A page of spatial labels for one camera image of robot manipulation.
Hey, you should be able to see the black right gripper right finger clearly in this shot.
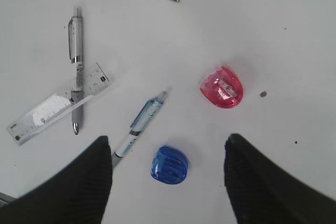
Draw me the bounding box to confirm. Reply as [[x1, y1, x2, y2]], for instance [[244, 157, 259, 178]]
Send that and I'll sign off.
[[223, 133, 335, 223]]

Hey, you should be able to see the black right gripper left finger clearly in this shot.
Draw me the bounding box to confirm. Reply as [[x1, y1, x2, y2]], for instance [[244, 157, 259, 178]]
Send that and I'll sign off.
[[1, 136, 112, 223]]

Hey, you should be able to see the pink pencil sharpener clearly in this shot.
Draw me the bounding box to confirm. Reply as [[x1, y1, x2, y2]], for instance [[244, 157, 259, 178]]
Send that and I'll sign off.
[[200, 66, 244, 109]]

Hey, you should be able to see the blue pencil sharpener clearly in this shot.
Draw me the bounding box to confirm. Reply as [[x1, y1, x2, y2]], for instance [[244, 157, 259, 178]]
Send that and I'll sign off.
[[151, 145, 188, 185]]

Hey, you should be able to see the blue white retractable pen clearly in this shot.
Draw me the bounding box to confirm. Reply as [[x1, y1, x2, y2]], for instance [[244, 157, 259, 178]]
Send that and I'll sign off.
[[111, 91, 168, 170]]

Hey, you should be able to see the grey white retractable pen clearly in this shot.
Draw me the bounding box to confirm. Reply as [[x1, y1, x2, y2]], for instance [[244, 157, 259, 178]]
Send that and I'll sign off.
[[67, 5, 85, 136]]

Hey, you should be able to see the clear plastic ruler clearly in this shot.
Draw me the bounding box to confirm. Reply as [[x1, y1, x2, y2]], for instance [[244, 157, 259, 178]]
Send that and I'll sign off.
[[6, 63, 113, 146]]

